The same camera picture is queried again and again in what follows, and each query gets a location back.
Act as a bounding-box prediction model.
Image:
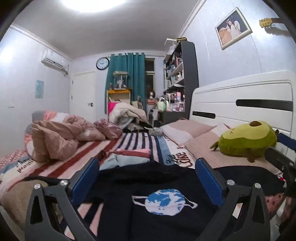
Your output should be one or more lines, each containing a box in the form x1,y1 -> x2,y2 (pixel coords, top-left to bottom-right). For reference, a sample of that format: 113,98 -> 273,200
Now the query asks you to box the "navy sweater with planet print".
24,160 -> 286,241

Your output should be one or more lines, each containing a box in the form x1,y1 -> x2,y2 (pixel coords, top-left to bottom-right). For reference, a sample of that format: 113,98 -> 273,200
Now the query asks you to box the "white air conditioner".
41,49 -> 69,76

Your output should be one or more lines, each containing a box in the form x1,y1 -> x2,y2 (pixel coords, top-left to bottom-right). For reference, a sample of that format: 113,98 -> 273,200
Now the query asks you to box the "pink polka dot blanket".
264,192 -> 289,223

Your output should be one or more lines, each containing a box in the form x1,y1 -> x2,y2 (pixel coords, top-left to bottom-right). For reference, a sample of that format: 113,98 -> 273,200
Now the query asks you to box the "pink comforter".
30,113 -> 107,163

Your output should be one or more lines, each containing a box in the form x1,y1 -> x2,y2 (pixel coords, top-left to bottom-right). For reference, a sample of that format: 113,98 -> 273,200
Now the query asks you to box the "glass display case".
112,71 -> 128,90

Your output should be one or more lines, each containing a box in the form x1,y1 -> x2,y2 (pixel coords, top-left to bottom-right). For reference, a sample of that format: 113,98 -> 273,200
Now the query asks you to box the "round ceiling light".
60,0 -> 126,15

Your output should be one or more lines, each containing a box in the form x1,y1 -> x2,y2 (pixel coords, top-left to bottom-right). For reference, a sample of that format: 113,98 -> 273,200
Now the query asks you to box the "white door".
69,71 -> 96,115

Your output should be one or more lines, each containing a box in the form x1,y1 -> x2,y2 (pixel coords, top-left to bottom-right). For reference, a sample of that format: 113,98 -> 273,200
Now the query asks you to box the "pink folded garment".
116,148 -> 152,159

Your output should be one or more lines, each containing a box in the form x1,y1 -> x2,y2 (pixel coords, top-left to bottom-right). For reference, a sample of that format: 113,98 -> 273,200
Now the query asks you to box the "pink quilted satin cloth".
94,119 -> 123,140

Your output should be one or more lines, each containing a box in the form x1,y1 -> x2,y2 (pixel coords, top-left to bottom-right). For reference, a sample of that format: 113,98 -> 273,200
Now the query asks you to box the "yellow cabinet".
106,88 -> 132,114

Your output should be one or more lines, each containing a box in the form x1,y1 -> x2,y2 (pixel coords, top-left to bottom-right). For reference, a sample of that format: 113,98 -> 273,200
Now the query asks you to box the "pink ribbed pillow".
185,123 -> 281,175

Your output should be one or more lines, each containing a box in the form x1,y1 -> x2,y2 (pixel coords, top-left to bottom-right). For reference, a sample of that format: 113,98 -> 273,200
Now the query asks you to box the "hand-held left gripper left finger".
24,157 -> 100,241

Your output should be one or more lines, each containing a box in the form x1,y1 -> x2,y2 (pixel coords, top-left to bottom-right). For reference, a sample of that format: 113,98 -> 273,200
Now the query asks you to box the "teal curtain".
105,52 -> 147,114

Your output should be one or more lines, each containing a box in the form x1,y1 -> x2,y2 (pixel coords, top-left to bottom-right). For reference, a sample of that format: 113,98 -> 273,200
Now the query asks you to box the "framed wall picture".
215,7 -> 253,51

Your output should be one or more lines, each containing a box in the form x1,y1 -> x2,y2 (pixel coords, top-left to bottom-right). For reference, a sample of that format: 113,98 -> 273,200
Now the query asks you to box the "dark grey dresser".
158,109 -> 190,127

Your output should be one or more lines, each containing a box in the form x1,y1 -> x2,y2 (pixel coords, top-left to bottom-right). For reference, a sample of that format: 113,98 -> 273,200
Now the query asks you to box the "white bed headboard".
189,70 -> 296,139

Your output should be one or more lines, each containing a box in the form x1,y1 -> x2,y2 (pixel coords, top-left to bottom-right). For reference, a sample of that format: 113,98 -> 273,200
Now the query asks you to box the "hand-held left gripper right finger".
195,158 -> 271,241

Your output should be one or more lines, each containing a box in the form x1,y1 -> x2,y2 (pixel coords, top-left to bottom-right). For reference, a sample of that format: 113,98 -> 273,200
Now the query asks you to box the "guitar headstock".
258,17 -> 289,29

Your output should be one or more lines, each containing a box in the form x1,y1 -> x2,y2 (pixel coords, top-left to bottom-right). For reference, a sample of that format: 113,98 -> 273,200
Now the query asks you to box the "light blue garment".
99,153 -> 151,171

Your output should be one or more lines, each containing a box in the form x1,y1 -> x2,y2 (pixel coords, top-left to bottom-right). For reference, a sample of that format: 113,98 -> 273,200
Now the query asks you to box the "dark tall bookshelf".
163,38 -> 200,123

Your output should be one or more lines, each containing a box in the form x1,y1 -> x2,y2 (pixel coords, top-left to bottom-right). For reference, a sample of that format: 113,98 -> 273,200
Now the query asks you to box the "small teal wall poster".
35,80 -> 45,99

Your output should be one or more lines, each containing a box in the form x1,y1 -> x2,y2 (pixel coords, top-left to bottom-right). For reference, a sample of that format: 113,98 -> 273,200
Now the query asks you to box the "window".
144,58 -> 155,105

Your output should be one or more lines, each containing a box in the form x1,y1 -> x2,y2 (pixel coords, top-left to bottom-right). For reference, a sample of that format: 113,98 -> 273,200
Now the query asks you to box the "green avocado plush toy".
210,120 -> 278,163

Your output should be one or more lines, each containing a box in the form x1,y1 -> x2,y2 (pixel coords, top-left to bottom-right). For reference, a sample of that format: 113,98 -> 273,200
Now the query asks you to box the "pink and white pillow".
162,119 -> 216,146

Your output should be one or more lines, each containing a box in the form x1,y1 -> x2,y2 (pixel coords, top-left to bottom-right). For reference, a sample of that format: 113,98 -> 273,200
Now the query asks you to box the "round wall clock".
96,57 -> 110,70

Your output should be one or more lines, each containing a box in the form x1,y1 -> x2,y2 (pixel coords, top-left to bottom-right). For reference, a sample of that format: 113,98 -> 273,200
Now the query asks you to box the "striped printed blanket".
0,132 -> 197,241

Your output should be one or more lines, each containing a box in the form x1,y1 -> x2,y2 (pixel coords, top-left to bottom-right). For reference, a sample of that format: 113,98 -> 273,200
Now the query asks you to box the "beige duvet pile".
108,101 -> 148,130

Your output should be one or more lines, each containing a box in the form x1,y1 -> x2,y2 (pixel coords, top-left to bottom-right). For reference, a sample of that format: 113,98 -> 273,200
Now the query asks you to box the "beige fleece cloth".
0,179 -> 57,223

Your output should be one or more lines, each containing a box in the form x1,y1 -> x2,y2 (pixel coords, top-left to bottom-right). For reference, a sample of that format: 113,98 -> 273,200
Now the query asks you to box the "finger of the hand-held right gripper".
264,147 -> 296,197
275,130 -> 296,149

